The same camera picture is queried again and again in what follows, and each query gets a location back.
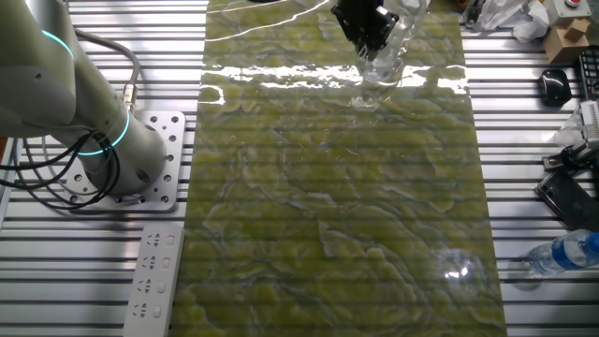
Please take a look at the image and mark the brown cardboard box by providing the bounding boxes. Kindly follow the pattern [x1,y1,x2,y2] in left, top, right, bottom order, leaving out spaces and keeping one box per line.
[542,17,592,65]

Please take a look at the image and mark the clear glass cup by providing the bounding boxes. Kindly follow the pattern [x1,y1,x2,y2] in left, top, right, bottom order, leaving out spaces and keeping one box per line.
[356,44,406,88]

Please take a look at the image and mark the green marble pattern mat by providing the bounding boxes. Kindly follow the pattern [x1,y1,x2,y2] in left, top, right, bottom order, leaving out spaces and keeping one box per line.
[170,0,509,337]

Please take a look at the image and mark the grey cable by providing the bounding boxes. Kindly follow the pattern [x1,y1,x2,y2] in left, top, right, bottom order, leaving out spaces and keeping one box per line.
[74,28,141,113]

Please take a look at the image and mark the black keyboard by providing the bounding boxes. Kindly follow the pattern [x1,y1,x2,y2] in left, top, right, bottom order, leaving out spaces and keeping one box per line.
[577,49,599,102]

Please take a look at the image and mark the black flat camera stand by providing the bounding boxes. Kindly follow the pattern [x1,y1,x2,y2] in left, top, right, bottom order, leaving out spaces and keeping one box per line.
[534,168,599,231]

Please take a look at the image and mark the grey metal bracket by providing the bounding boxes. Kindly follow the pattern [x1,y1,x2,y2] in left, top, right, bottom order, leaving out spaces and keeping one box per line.
[460,0,486,27]

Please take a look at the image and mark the black computer mouse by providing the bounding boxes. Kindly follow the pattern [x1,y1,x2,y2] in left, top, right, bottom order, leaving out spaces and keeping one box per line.
[537,68,574,108]

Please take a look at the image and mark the water bottle with blue label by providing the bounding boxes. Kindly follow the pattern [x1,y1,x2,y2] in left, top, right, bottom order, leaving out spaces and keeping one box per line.
[526,228,599,278]

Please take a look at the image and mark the grey emergency stop box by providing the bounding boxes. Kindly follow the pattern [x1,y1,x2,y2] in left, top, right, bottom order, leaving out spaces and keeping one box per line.
[545,0,593,27]

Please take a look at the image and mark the crumpled white paper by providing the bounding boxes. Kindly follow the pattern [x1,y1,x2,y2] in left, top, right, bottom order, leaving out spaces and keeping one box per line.
[472,0,551,43]

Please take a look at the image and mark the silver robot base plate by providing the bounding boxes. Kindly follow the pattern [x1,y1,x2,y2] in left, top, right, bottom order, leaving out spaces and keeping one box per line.
[62,110,187,212]

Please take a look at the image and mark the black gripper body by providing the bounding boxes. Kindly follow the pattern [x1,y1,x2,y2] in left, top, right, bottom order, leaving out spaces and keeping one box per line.
[330,0,401,48]

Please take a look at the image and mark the black looped cables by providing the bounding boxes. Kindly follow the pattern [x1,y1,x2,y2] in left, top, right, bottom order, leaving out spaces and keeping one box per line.
[0,130,122,211]

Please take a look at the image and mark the silver ridged camera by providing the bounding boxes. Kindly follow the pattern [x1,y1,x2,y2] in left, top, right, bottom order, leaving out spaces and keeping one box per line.
[578,99,599,152]

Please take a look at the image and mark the clear plastic bag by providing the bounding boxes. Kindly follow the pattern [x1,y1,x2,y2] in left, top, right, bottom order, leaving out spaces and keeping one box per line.
[551,108,586,147]

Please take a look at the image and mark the white power strip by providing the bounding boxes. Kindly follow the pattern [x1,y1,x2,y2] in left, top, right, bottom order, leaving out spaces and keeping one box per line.
[122,223,186,337]

